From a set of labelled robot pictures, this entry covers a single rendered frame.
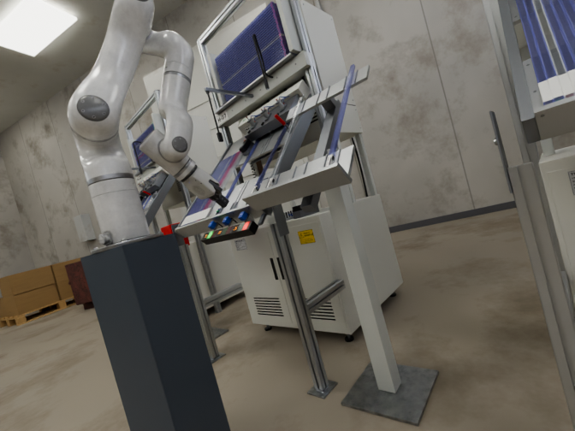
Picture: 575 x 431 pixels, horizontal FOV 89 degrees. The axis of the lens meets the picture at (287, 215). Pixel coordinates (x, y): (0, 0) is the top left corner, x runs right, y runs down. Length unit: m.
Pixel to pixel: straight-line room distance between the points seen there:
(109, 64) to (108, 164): 0.30
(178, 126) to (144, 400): 0.76
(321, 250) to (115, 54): 1.02
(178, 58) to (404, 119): 3.37
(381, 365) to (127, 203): 0.93
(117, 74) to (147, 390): 0.88
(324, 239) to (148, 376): 0.81
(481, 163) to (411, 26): 1.85
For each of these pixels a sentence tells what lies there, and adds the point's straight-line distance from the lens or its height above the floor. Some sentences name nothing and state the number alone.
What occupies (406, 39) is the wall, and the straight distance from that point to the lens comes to 4.41.
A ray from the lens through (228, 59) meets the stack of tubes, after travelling 1.92.
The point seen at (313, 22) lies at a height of 1.61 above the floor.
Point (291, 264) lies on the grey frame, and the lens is 1.07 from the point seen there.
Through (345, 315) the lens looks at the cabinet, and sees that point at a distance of 1.40.
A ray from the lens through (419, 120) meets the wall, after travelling 4.15.
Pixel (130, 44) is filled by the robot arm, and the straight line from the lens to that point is 1.12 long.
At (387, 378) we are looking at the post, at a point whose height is 0.06.
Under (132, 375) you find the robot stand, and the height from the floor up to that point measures 0.36.
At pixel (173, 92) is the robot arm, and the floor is 1.13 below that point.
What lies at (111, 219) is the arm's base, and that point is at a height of 0.78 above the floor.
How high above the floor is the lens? 0.68
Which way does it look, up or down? 1 degrees down
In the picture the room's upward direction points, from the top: 15 degrees counter-clockwise
